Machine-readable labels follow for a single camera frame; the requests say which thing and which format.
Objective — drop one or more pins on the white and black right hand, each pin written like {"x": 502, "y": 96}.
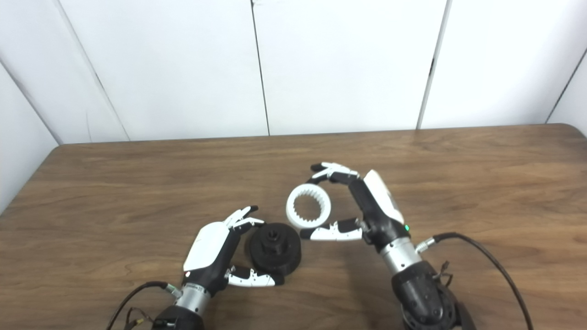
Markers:
{"x": 380, "y": 215}

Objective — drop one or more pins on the white and black left hand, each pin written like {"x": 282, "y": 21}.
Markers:
{"x": 208, "y": 247}

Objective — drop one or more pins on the round black part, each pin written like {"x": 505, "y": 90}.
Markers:
{"x": 277, "y": 256}

